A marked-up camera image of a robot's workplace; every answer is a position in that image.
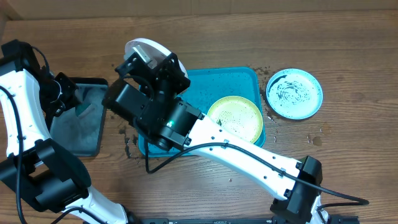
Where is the teal grey sponge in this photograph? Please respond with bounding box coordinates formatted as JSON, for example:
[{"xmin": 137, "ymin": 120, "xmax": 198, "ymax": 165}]
[{"xmin": 75, "ymin": 103, "xmax": 93, "ymax": 119}]

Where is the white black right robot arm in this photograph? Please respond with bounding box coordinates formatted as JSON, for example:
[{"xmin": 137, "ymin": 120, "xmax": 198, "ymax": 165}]
[{"xmin": 103, "ymin": 53, "xmax": 343, "ymax": 223}]

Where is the light blue speckled plate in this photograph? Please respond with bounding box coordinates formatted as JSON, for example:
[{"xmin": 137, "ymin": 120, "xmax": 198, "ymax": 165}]
[{"xmin": 266, "ymin": 68, "xmax": 323, "ymax": 120}]

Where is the black rectangular water bin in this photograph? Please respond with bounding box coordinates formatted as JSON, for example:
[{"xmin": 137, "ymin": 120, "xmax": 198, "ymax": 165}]
[{"xmin": 49, "ymin": 77, "xmax": 108, "ymax": 157}]

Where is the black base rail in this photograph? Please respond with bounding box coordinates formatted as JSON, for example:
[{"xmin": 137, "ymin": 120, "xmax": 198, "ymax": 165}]
[{"xmin": 137, "ymin": 215, "xmax": 360, "ymax": 224}]

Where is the yellow green speckled plate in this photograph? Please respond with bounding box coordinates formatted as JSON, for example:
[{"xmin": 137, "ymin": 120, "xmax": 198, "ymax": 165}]
[{"xmin": 207, "ymin": 96, "xmax": 263, "ymax": 143}]

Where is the white speckled plate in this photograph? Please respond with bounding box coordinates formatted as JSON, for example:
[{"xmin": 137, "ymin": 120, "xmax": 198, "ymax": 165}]
[{"xmin": 124, "ymin": 38, "xmax": 191, "ymax": 85}]

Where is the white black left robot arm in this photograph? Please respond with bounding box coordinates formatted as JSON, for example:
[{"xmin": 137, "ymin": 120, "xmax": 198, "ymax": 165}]
[{"xmin": 1, "ymin": 39, "xmax": 136, "ymax": 223}]

